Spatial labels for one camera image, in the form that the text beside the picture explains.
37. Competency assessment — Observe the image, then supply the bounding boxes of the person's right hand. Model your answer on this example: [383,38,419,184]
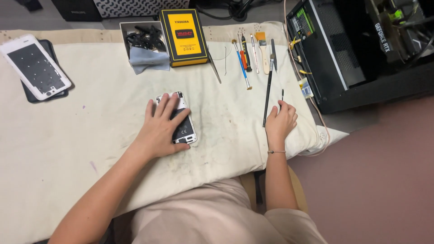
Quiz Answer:
[265,100,298,142]

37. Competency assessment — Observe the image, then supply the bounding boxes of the person's left hand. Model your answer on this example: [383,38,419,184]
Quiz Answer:
[135,92,192,160]

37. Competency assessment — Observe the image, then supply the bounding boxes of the white smartphone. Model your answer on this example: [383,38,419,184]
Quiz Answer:
[156,91,198,145]

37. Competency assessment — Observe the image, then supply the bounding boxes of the long black spudger stick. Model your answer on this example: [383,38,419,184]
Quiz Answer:
[262,54,274,128]

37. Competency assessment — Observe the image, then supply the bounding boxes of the small blue white label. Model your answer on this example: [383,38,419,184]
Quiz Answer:
[299,77,315,100]

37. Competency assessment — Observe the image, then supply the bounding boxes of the cream work cloth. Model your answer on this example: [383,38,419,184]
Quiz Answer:
[0,21,350,244]

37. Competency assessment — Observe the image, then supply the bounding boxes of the wooden chair seat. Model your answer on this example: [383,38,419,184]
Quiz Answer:
[239,165,308,215]

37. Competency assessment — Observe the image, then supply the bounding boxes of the grey pointed tweezers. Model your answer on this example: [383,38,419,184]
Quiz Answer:
[270,39,278,74]

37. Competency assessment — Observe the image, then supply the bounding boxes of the grey wiping cloth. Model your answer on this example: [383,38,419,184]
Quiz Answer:
[129,46,171,75]

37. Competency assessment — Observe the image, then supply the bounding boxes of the orange bristle brush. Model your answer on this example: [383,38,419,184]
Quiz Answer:
[255,32,271,75]

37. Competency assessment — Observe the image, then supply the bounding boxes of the silver slim screwdriver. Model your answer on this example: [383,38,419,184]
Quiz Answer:
[250,33,260,74]

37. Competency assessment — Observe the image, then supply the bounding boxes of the silver metal tweezers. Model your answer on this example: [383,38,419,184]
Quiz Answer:
[208,52,222,84]

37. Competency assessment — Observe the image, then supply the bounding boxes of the black computer case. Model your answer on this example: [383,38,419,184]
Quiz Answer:
[286,0,434,115]

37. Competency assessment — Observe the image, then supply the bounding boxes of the white box of black parts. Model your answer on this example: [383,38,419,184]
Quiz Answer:
[119,21,169,67]

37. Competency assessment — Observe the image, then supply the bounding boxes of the yellow black tool kit box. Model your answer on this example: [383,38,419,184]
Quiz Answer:
[159,9,209,68]

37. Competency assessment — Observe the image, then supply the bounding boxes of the person's beige clothing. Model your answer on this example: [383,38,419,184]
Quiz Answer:
[112,178,329,244]

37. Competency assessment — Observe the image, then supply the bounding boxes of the black white patterned box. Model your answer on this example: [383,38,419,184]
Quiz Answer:
[93,0,191,18]

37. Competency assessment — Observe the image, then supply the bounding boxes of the black phone back cover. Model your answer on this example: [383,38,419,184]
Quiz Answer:
[20,39,75,104]

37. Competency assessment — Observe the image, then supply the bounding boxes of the graphics card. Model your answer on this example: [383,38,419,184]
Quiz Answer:
[364,0,434,68]

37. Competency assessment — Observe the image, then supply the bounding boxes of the pink cable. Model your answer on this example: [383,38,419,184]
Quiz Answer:
[282,0,331,157]

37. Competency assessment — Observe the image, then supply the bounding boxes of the blue handled screwdriver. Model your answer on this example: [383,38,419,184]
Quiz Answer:
[231,39,253,91]

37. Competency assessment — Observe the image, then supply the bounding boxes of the black handled screwdriver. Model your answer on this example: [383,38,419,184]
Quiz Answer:
[241,33,253,73]

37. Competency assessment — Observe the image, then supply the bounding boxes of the orange handled screwdriver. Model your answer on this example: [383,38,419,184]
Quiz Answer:
[237,33,248,70]

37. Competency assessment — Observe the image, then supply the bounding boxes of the bundle of black cables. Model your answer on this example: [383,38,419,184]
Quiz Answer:
[195,0,283,22]

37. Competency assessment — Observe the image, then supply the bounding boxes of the white phone screen frame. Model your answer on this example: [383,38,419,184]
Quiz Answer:
[0,34,72,101]

